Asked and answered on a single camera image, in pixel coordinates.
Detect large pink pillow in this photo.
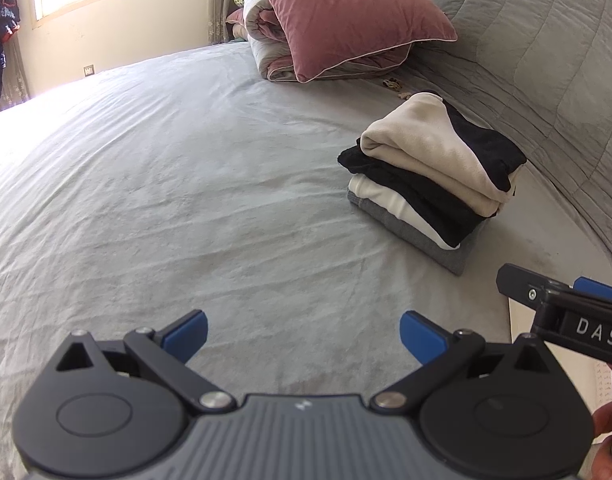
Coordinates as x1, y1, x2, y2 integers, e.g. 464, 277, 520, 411
250, 0, 458, 83

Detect white paper sheet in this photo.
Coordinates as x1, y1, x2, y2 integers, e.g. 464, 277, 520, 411
507, 297, 612, 408

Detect small patterned trinket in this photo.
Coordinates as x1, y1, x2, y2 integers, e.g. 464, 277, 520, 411
382, 77, 411, 100

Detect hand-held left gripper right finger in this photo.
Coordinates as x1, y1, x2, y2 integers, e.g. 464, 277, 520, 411
370, 311, 554, 416

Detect person's right hand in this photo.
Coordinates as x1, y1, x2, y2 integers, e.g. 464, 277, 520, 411
592, 402, 612, 480

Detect folded grey quilt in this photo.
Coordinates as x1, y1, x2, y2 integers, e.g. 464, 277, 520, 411
242, 0, 414, 82

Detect grey star-print curtain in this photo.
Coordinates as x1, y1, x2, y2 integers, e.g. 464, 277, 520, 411
206, 0, 259, 46

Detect grey quilted headboard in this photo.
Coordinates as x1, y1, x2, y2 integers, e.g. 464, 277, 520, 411
396, 0, 612, 271

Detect grey folded garment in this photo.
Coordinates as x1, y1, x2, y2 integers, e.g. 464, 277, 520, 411
347, 190, 486, 277

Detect beige black sweatshirt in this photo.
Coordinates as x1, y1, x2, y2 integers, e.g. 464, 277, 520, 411
360, 91, 528, 218

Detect white folded garment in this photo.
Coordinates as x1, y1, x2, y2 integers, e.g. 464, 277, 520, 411
348, 175, 459, 251

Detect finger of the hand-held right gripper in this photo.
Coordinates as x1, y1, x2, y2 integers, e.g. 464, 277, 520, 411
496, 263, 574, 306
573, 276, 612, 306

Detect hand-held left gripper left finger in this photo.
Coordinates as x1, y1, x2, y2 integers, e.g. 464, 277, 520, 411
56, 309, 237, 417

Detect black folded garment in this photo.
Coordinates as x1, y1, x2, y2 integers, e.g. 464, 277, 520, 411
337, 144, 486, 248

